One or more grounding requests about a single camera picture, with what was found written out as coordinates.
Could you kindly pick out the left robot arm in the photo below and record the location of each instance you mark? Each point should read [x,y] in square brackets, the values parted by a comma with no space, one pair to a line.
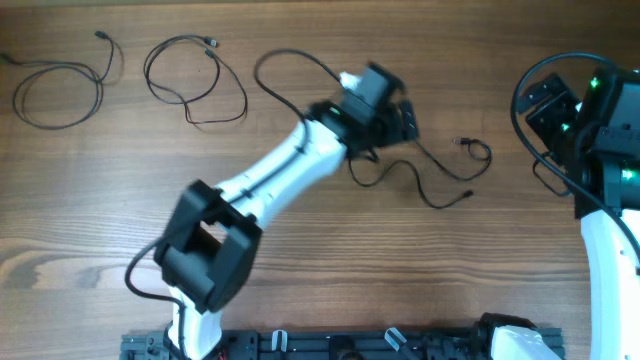
[210,243]

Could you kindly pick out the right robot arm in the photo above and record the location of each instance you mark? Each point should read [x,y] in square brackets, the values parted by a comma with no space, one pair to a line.
[596,140]

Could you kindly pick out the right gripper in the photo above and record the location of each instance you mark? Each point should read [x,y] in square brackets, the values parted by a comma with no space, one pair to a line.
[562,99]

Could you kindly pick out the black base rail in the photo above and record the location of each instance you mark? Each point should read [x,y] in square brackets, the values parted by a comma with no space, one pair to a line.
[450,343]

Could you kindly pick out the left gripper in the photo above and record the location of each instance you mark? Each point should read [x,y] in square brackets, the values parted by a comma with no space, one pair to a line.
[390,127]

